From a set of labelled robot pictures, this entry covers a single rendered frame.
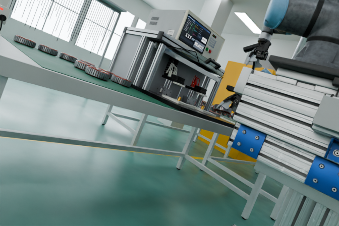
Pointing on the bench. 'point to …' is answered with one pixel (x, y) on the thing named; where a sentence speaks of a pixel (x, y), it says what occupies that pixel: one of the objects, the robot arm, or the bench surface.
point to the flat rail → (190, 64)
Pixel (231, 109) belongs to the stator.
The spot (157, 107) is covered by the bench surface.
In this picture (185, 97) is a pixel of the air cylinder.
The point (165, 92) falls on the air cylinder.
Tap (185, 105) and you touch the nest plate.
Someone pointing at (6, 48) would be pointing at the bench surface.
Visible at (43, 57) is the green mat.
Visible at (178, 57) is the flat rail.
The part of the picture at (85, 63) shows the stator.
